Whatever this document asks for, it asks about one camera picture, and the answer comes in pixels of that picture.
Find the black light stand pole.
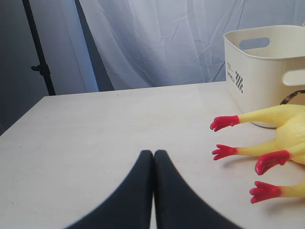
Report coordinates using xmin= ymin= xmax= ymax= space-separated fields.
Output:
xmin=22 ymin=0 xmax=56 ymax=96

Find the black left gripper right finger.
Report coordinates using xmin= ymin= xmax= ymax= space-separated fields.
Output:
xmin=154 ymin=150 xmax=239 ymax=229

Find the whole yellow rubber chicken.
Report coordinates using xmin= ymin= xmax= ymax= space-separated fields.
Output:
xmin=210 ymin=104 xmax=305 ymax=164
xmin=249 ymin=150 xmax=305 ymax=204

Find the cream bin marked O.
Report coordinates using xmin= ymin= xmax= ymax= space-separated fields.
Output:
xmin=224 ymin=25 xmax=305 ymax=113

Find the blue-grey backdrop curtain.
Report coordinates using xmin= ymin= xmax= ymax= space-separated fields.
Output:
xmin=0 ymin=0 xmax=305 ymax=132

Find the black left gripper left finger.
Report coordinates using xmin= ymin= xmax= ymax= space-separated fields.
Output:
xmin=68 ymin=150 xmax=153 ymax=229

